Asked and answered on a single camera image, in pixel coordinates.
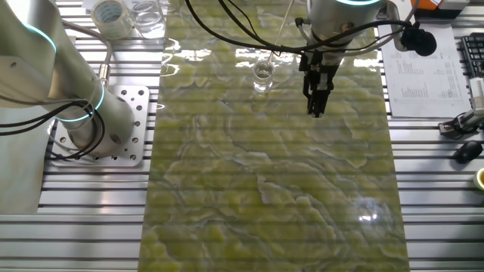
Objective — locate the printed table paper sheet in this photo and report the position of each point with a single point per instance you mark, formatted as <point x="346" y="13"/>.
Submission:
<point x="423" y="94"/>

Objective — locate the grey box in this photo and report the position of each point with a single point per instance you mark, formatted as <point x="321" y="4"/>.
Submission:
<point x="453" y="4"/>

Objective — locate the silver camera bracket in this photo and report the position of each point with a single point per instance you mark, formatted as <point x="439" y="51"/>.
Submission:
<point x="393" y="22"/>

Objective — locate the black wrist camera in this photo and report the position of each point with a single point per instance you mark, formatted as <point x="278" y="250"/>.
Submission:
<point x="419" y="41"/>

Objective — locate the green marble pattern mat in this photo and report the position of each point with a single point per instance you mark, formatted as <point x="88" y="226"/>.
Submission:
<point x="264" y="170"/>

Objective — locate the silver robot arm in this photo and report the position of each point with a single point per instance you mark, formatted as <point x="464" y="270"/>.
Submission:
<point x="38" y="75"/>

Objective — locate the yellowish small tape roll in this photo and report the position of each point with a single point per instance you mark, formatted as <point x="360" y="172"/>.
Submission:
<point x="480" y="179"/>

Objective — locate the black computer keyboard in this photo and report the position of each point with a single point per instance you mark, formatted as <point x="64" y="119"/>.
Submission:
<point x="474" y="53"/>

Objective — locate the small clear glass beaker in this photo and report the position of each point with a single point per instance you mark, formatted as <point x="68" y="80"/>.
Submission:
<point x="262" y="81"/>

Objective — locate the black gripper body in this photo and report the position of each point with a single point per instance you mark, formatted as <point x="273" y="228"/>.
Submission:
<point x="319" y="66"/>

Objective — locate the black computer mouse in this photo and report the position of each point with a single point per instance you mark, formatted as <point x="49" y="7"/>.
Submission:
<point x="469" y="151"/>

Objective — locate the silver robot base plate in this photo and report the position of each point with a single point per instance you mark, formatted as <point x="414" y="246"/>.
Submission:
<point x="138" y="113"/>

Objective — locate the orange box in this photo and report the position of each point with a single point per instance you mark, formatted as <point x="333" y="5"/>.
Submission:
<point x="423" y="4"/>

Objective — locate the silver ridged device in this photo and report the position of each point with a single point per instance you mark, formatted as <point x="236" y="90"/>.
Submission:
<point x="477" y="94"/>

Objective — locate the large clear glass beaker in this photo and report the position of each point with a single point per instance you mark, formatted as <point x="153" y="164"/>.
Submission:
<point x="149" y="22"/>

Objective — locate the clear glass stirring rod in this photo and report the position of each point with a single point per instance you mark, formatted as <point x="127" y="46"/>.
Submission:
<point x="282" y="28"/>

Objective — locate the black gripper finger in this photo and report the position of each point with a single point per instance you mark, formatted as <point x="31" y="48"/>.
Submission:
<point x="310" y="94"/>
<point x="323" y="96"/>

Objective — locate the clear packing tape roll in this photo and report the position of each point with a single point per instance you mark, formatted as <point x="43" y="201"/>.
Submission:
<point x="121" y="26"/>

